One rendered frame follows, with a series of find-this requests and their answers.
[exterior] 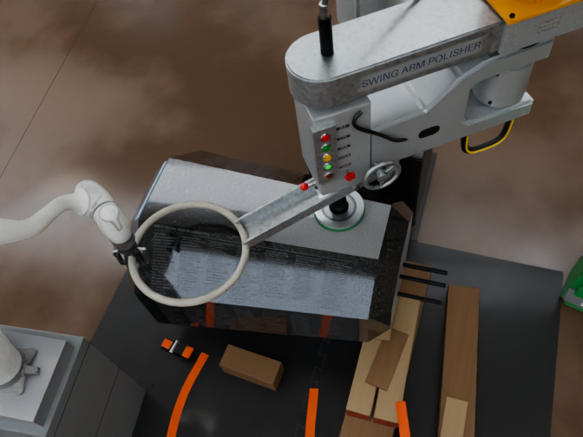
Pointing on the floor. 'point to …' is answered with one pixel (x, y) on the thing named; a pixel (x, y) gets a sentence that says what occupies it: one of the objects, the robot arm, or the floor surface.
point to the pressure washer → (574, 287)
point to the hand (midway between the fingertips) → (138, 267)
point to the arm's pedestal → (84, 396)
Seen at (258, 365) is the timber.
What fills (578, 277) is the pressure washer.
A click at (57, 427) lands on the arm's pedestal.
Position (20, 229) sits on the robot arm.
